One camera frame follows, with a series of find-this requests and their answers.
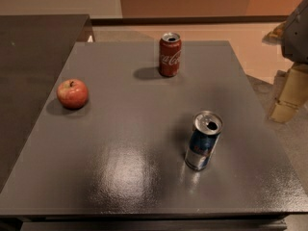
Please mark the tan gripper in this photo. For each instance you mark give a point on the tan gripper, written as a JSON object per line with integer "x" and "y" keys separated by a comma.
{"x": 296, "y": 38}

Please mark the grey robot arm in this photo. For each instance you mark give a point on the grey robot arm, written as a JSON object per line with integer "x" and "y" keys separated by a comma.
{"x": 292, "y": 36}

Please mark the blue silver redbull can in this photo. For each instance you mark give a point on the blue silver redbull can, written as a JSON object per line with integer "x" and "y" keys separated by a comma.
{"x": 207, "y": 127}

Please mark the red coca-cola can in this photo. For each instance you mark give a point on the red coca-cola can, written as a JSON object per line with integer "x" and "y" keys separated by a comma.
{"x": 169, "y": 54}

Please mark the red apple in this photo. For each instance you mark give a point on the red apple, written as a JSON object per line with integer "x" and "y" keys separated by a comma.
{"x": 73, "y": 94}

